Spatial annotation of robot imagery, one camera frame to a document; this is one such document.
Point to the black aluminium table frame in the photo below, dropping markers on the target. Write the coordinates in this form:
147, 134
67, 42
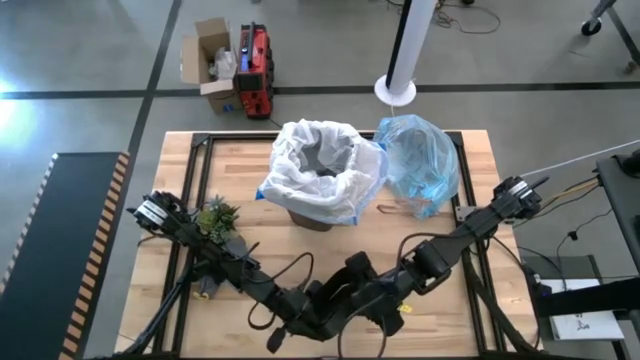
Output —
465, 280

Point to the blue plastic trash bag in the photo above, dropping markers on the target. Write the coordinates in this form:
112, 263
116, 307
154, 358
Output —
425, 165

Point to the red black tool case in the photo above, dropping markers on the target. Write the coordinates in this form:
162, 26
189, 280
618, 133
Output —
255, 75

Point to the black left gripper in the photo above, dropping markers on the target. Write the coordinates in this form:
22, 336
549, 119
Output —
295, 310

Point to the white plastic trash bag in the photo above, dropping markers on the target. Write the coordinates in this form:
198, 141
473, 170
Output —
325, 195

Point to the white paper document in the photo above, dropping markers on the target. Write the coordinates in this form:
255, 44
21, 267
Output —
585, 325

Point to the small yellow tag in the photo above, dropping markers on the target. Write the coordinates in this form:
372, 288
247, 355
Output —
405, 308

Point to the black plastic trash can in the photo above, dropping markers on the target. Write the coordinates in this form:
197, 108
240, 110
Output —
310, 220

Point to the black caster wheel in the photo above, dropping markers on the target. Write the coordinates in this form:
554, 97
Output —
591, 27

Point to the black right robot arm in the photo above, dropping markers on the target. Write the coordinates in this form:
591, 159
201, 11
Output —
470, 230

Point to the black side table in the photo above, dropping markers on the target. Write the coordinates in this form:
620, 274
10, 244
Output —
622, 210

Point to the black mat orange striped edge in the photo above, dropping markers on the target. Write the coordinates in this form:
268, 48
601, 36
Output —
50, 250

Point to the open brown cardboard box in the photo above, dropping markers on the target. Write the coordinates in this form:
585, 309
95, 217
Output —
205, 55

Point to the white round pillar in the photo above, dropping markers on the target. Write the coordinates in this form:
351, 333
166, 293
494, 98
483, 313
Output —
410, 45

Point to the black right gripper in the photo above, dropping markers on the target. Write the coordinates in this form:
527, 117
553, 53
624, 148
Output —
375, 295

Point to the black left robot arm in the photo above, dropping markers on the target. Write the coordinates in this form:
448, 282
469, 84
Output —
210, 250

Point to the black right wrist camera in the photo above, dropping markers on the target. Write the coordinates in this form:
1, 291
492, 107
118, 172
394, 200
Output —
361, 263

